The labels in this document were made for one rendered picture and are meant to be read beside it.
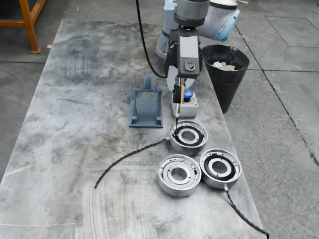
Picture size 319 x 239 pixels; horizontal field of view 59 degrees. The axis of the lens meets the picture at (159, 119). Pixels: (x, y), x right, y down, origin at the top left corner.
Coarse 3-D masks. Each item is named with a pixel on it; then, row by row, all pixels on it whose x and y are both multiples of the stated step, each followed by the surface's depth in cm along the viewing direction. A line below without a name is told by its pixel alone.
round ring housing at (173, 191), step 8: (168, 160) 71; (176, 160) 72; (184, 160) 72; (192, 160) 71; (160, 168) 69; (176, 168) 70; (184, 168) 70; (192, 168) 71; (160, 176) 66; (168, 176) 68; (184, 176) 71; (200, 176) 67; (160, 184) 67; (168, 184) 65; (192, 184) 67; (168, 192) 66; (176, 192) 65; (184, 192) 65; (192, 192) 67
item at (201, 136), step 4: (180, 128) 80; (184, 128) 80; (188, 128) 80; (192, 128) 81; (196, 128) 81; (200, 132) 80; (176, 136) 78; (200, 136) 79; (204, 136) 79; (176, 140) 77; (180, 140) 77; (200, 140) 77; (184, 144) 76; (188, 144) 76; (192, 144) 76; (196, 144) 76
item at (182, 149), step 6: (180, 120) 81; (186, 120) 81; (192, 120) 81; (174, 126) 80; (192, 126) 81; (198, 126) 81; (180, 132) 79; (186, 132) 80; (192, 132) 80; (204, 132) 80; (174, 138) 77; (180, 138) 77; (192, 138) 81; (204, 138) 78; (174, 144) 76; (180, 144) 74; (204, 144) 75; (180, 150) 75; (186, 150) 75; (192, 150) 75; (198, 150) 75
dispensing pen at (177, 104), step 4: (180, 80) 75; (180, 84) 76; (176, 88) 74; (180, 88) 74; (176, 92) 74; (180, 92) 74; (176, 96) 74; (180, 96) 74; (176, 100) 74; (180, 100) 75; (176, 104) 76; (176, 108) 77; (176, 112) 77; (176, 116) 77; (176, 120) 77; (176, 124) 78; (176, 128) 78; (176, 132) 78
